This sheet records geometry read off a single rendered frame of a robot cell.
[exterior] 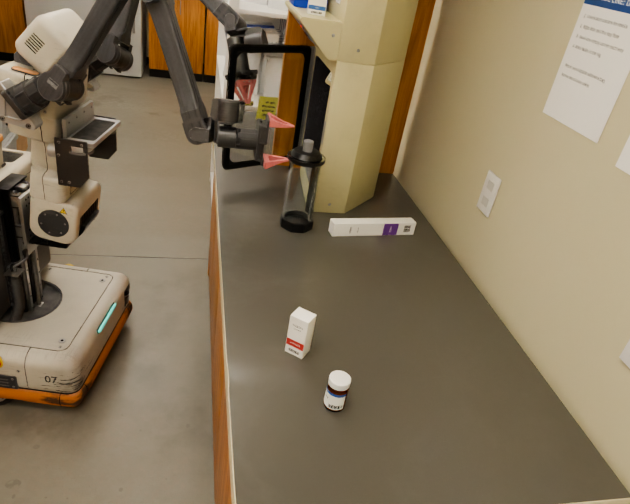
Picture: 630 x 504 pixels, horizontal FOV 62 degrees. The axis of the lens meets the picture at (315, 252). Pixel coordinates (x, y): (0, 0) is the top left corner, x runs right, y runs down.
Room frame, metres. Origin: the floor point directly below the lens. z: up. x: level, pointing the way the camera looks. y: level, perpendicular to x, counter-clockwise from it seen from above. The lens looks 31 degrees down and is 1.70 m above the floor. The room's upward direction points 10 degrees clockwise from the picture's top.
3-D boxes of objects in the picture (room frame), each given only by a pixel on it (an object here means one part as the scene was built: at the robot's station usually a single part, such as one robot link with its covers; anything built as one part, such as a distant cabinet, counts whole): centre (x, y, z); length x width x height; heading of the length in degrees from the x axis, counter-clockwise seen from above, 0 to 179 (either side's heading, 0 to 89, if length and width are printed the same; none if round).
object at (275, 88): (1.72, 0.24, 1.19); 0.30 x 0.01 x 0.40; 133
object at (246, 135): (1.38, 0.23, 1.20); 0.07 x 0.07 x 0.10; 16
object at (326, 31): (1.67, 0.13, 1.46); 0.32 x 0.11 x 0.10; 16
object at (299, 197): (1.42, 0.07, 1.06); 0.11 x 0.11 x 0.21
